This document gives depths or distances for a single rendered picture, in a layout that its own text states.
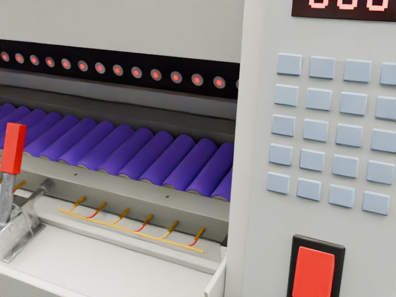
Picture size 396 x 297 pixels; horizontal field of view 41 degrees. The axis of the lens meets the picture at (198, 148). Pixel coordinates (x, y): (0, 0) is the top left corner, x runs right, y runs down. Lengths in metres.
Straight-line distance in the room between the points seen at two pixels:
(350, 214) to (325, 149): 0.03
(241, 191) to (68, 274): 0.15
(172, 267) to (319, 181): 0.14
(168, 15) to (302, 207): 0.12
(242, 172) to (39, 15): 0.15
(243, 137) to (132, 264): 0.14
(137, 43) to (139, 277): 0.15
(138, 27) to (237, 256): 0.13
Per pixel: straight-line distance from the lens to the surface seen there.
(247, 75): 0.24
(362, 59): 0.22
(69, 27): 0.32
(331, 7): 0.23
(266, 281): 0.26
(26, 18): 0.34
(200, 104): 0.45
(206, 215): 0.34
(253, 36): 0.24
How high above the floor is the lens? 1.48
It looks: 15 degrees down
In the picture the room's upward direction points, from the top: 3 degrees clockwise
